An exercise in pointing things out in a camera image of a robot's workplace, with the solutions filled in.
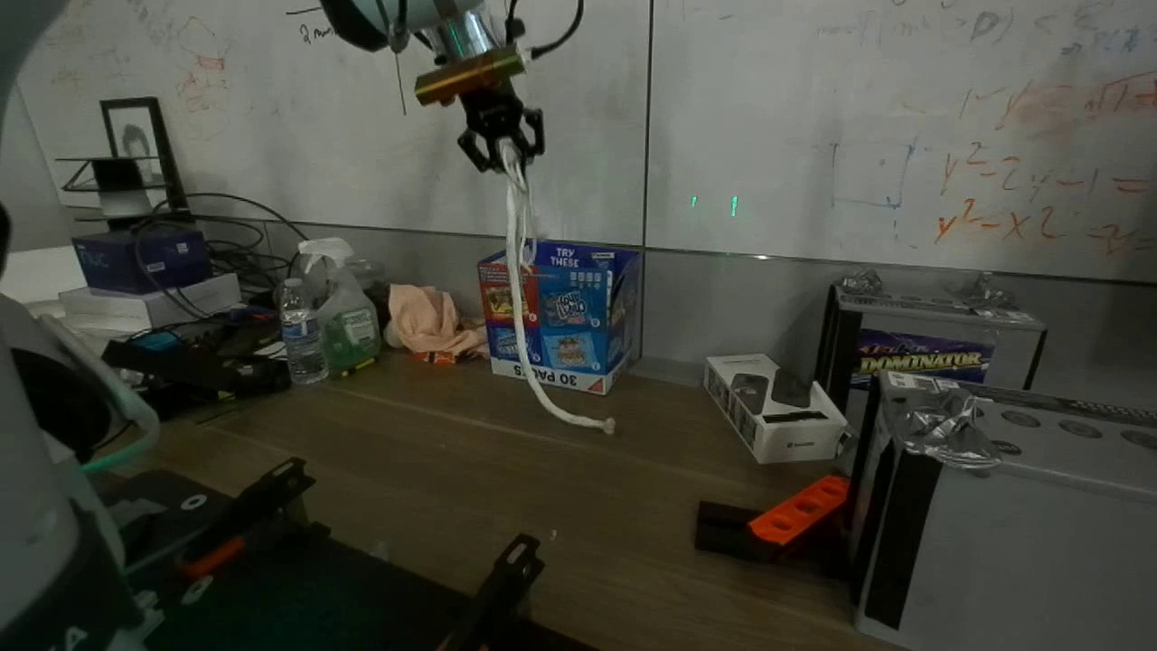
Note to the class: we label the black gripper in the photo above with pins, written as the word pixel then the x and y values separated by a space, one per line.
pixel 494 110

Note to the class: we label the blue cardboard box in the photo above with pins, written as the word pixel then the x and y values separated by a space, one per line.
pixel 581 302

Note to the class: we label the dark blue device box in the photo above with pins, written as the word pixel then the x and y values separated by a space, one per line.
pixel 140 259

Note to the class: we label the small white cardboard box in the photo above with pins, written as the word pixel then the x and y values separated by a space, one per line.
pixel 789 439

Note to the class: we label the flat white box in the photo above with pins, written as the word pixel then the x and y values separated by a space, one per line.
pixel 122 308

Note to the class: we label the black box with Dominator label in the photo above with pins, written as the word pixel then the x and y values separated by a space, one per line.
pixel 927 357

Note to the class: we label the grey cardboard box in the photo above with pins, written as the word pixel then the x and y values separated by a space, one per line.
pixel 1026 554

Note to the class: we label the pink cloth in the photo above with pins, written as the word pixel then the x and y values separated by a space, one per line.
pixel 419 318

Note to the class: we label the spray bottle with white head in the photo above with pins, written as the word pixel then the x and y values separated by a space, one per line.
pixel 350 328

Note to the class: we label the clear plastic water bottle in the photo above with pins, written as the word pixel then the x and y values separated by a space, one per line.
pixel 300 344

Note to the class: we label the black equipment pile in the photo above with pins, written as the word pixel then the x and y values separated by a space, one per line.
pixel 181 351

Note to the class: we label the orange level tool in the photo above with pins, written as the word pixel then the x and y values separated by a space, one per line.
pixel 797 511

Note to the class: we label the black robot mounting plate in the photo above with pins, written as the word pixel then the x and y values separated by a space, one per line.
pixel 312 592

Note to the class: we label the crumpled foil sheet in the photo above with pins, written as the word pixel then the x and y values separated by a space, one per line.
pixel 951 422

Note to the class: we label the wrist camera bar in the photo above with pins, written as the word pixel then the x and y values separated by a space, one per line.
pixel 470 73

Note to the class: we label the black picture frame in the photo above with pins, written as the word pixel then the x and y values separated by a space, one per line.
pixel 146 146

